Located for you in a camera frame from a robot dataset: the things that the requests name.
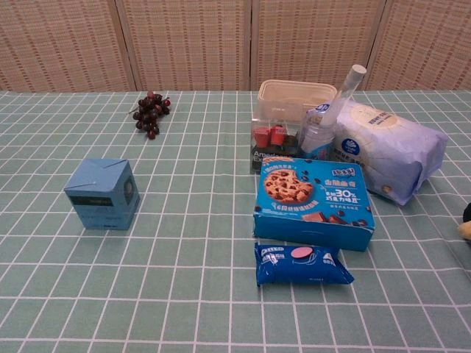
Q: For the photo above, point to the small blue carton box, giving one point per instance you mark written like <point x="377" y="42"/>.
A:
<point x="103" y="195"/>

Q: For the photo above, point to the dark red grape bunch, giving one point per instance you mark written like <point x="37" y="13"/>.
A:
<point x="149" y="112"/>

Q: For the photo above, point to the clear box with red capsules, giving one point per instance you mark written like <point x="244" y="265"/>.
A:
<point x="274" y="141"/>

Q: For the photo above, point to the beige plastic food container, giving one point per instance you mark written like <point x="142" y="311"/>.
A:
<point x="290" y="99"/>

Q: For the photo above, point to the green checked tablecloth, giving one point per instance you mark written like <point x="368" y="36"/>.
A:
<point x="184" y="257"/>

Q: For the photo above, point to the black white penguin plush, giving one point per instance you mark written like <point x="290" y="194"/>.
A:
<point x="466" y="220"/>

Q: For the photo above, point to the blue chocolate cookie box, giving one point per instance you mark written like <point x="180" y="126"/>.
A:
<point x="312" y="206"/>

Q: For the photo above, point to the blue Oreo cookie packet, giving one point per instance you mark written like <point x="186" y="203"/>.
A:
<point x="298" y="266"/>

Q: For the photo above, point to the bamboo folding screen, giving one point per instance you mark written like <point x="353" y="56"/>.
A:
<point x="184" y="40"/>

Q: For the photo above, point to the clear bottle with white cap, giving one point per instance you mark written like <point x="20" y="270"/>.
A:
<point x="344" y="93"/>

